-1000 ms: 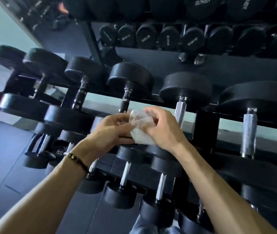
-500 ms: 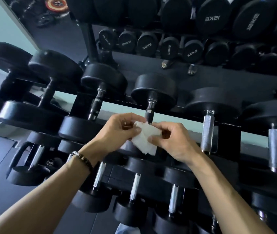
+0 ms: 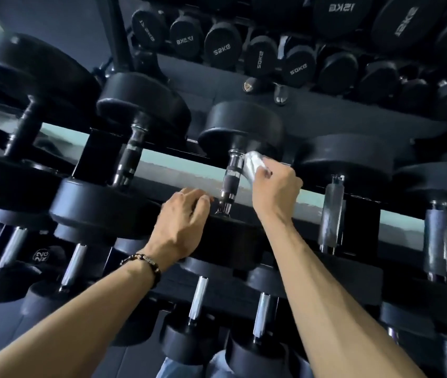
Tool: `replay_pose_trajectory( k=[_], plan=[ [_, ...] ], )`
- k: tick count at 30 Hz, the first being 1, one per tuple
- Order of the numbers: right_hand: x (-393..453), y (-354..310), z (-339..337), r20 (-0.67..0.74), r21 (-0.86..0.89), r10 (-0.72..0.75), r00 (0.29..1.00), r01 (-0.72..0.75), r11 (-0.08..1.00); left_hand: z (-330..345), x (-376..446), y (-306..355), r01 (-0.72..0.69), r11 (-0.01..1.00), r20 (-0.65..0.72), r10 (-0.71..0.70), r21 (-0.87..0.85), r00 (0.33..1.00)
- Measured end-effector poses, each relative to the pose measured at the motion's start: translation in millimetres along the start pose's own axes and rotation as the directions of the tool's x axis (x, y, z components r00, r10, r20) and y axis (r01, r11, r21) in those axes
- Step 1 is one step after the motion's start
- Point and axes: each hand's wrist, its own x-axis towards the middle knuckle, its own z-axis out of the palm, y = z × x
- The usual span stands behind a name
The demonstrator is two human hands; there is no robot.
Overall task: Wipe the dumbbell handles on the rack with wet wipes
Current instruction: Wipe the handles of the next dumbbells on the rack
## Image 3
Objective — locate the person's right hand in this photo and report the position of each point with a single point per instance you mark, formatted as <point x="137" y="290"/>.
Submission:
<point x="276" y="194"/>

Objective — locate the person's left hand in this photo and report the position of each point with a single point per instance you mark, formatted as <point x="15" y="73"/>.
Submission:
<point x="182" y="228"/>

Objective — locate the person's left fingers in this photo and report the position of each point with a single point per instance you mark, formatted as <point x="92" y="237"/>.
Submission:
<point x="190" y="198"/>

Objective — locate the person's right fingers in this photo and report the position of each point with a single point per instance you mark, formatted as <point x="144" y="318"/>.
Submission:
<point x="270" y="169"/>

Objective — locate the white cleaning cloth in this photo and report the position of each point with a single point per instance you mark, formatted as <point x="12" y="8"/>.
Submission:
<point x="252" y="166"/>

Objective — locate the black rubber dumbbell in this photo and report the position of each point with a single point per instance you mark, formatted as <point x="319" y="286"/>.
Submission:
<point x="34" y="70"/>
<point x="243" y="123"/>
<point x="141" y="99"/>
<point x="436" y="240"/>
<point x="345" y="158"/>

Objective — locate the person's left forearm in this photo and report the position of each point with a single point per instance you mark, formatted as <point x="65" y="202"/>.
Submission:
<point x="70" y="330"/>

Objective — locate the person's right forearm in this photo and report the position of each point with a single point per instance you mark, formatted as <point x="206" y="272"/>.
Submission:
<point x="325" y="303"/>

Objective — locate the black metal weight rack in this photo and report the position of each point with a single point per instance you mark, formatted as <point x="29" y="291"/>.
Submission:
<point x="215" y="87"/>

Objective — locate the row of labelled black dumbbells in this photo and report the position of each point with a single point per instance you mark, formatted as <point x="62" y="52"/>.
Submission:
<point x="223" y="44"/>

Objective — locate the light blue trousers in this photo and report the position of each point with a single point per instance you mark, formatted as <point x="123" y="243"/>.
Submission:
<point x="174" y="370"/>

